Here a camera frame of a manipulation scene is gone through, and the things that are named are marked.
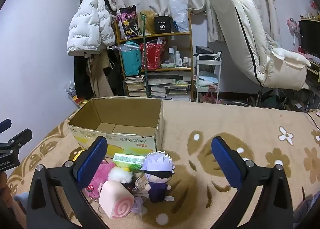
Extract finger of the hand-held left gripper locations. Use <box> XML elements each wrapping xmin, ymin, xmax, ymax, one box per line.
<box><xmin>0</xmin><ymin>118</ymin><xmax>12</xmax><ymax>135</ymax></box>
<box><xmin>0</xmin><ymin>129</ymin><xmax>33</xmax><ymax>155</ymax></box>

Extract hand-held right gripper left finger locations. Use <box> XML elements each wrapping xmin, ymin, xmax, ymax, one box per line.
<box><xmin>26</xmin><ymin>136</ymin><xmax>110</xmax><ymax>229</ymax></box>

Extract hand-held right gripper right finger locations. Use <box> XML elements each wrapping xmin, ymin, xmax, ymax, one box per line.
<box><xmin>211</xmin><ymin>136</ymin><xmax>294</xmax><ymax>229</ymax></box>

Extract pink strawberry plush toy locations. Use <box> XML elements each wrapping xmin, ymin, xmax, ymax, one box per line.
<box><xmin>85</xmin><ymin>160</ymin><xmax>117</xmax><ymax>200</ymax></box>

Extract yellow plush toy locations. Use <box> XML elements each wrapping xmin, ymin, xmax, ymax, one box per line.
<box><xmin>74</xmin><ymin>150</ymin><xmax>87</xmax><ymax>162</ymax></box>

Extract pink swirl roll plush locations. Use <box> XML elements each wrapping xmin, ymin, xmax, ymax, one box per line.
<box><xmin>99</xmin><ymin>180</ymin><xmax>135</xmax><ymax>219</ymax></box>

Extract bagged purple charm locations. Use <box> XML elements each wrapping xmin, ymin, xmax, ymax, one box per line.
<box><xmin>131</xmin><ymin>196</ymin><xmax>146</xmax><ymax>216</ymax></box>

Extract purple-haired plush doll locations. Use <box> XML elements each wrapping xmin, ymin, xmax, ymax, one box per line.
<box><xmin>139</xmin><ymin>151</ymin><xmax>175</xmax><ymax>203</ymax></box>

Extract cardboard box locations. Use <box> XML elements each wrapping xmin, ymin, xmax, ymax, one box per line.
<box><xmin>67</xmin><ymin>97</ymin><xmax>165</xmax><ymax>159</ymax></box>

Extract white fluffy plush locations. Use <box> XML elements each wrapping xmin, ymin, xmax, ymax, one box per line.
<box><xmin>108</xmin><ymin>166</ymin><xmax>135</xmax><ymax>185</ymax></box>

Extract green tissue pack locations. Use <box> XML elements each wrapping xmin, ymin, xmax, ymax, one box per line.
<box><xmin>112</xmin><ymin>153</ymin><xmax>148</xmax><ymax>172</ymax></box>

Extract light blue cloth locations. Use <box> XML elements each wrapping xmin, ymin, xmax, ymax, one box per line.
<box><xmin>13</xmin><ymin>191</ymin><xmax>29</xmax><ymax>206</ymax></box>

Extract beige floral blanket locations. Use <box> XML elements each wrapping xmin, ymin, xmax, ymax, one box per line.
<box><xmin>6</xmin><ymin>99</ymin><xmax>320</xmax><ymax>229</ymax></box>

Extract black coat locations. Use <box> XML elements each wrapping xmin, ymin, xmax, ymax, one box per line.
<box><xmin>73</xmin><ymin>54</ymin><xmax>91</xmax><ymax>101</ymax></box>

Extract white trolley cart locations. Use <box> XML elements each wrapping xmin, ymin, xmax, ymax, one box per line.
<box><xmin>194</xmin><ymin>46</ymin><xmax>222</xmax><ymax>103</ymax></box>

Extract beige coat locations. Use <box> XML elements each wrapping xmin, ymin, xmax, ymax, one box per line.
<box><xmin>86</xmin><ymin>51</ymin><xmax>115</xmax><ymax>100</ymax></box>

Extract small stack of books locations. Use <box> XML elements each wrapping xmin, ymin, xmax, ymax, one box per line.
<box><xmin>124</xmin><ymin>75</ymin><xmax>147</xmax><ymax>98</ymax></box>

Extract grey-blue cloth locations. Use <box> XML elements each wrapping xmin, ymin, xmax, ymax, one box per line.
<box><xmin>293</xmin><ymin>193</ymin><xmax>313</xmax><ymax>229</ymax></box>

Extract dark hanging garment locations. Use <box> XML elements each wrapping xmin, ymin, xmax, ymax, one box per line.
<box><xmin>107</xmin><ymin>48</ymin><xmax>125</xmax><ymax>97</ymax></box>

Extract wide pile of books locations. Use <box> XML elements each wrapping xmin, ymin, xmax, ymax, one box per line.
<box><xmin>147</xmin><ymin>71</ymin><xmax>192</xmax><ymax>101</ymax></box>

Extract teal bag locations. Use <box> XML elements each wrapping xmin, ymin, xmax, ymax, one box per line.
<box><xmin>120</xmin><ymin>41</ymin><xmax>142</xmax><ymax>77</ymax></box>

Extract row of cosmetic bottles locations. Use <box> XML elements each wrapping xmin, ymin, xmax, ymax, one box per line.
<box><xmin>167</xmin><ymin>46</ymin><xmax>192</xmax><ymax>68</ymax></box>

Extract green pole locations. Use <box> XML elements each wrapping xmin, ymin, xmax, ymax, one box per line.
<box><xmin>140</xmin><ymin>14</ymin><xmax>152</xmax><ymax>98</ymax></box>

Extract red patterned bag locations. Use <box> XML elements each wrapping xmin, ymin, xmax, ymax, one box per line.
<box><xmin>139</xmin><ymin>41</ymin><xmax>166</xmax><ymax>70</ymax></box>

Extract white puffer jacket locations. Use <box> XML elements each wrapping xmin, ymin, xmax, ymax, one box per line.
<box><xmin>67</xmin><ymin>0</ymin><xmax>117</xmax><ymax>57</ymax></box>

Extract cream reclining chair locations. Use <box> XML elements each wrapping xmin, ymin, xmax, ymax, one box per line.
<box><xmin>209</xmin><ymin>0</ymin><xmax>312</xmax><ymax>92</ymax></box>

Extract wooden shelf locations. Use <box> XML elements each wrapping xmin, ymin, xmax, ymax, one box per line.
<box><xmin>114</xmin><ymin>11</ymin><xmax>194</xmax><ymax>102</ymax></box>

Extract black monitor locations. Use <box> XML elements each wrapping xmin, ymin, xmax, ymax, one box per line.
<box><xmin>298</xmin><ymin>19</ymin><xmax>320</xmax><ymax>57</ymax></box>

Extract black box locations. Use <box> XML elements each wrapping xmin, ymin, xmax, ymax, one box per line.
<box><xmin>153</xmin><ymin>15</ymin><xmax>173</xmax><ymax>34</ymax></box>

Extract pink fan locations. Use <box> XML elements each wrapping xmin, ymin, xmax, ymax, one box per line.
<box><xmin>287</xmin><ymin>18</ymin><xmax>301</xmax><ymax>37</ymax></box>

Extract yellow wig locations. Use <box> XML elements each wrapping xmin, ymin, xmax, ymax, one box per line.
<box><xmin>137</xmin><ymin>11</ymin><xmax>156</xmax><ymax>36</ymax></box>

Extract clear plastic bag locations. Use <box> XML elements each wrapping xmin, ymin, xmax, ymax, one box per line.
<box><xmin>168</xmin><ymin>0</ymin><xmax>190</xmax><ymax>33</ymax></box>

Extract tangle of cables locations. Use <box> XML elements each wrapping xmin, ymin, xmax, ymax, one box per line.
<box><xmin>225</xmin><ymin>88</ymin><xmax>320</xmax><ymax>112</ymax></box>

